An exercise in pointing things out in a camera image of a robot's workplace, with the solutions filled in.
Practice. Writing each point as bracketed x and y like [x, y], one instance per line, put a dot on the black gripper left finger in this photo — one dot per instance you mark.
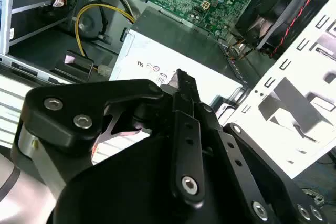
[78, 103]

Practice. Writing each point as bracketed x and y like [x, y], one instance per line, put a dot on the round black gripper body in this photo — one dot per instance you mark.
[126, 195]

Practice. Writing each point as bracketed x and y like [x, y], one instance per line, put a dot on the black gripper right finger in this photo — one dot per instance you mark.
[249, 161]

